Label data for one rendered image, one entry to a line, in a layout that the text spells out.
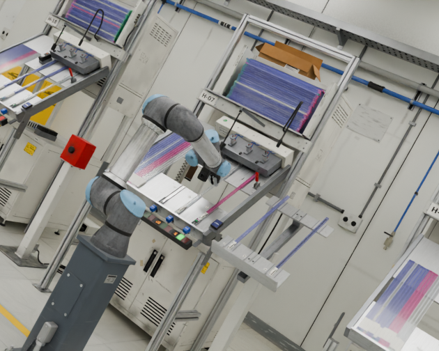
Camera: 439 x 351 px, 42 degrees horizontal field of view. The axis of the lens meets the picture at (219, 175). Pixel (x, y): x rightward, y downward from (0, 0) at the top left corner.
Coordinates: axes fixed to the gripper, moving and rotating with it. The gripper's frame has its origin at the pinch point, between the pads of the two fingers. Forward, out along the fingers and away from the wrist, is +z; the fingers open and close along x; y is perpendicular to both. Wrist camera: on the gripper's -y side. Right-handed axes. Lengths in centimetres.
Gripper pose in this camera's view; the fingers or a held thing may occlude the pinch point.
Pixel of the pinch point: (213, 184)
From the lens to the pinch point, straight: 296.3
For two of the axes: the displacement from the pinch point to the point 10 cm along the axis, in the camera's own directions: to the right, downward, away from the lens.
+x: -7.7, -4.4, 4.6
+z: 0.7, 6.6, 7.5
